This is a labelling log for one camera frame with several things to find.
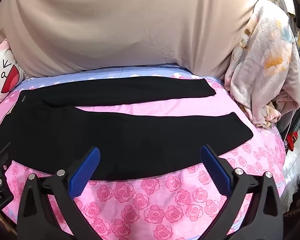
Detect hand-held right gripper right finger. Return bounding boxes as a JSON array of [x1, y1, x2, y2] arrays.
[[201, 144, 284, 240]]

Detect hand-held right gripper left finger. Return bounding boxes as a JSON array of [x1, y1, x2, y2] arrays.
[[16, 147, 101, 240]]

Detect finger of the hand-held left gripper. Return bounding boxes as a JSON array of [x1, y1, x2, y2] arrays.
[[0, 142, 13, 180]]

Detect black pants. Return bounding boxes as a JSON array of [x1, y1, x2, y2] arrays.
[[0, 78, 217, 181]]

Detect pink floral bed sheet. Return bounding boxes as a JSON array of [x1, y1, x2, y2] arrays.
[[0, 65, 287, 240]]

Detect red box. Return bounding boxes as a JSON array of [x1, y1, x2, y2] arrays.
[[286, 132, 299, 153]]

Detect cartoon print pillow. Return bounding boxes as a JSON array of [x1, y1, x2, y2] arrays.
[[0, 39, 27, 106]]

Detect pale floral fleece blanket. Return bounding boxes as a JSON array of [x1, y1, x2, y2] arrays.
[[224, 0, 300, 130]]

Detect beige blanket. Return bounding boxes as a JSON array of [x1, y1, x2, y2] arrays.
[[0, 0, 265, 81]]

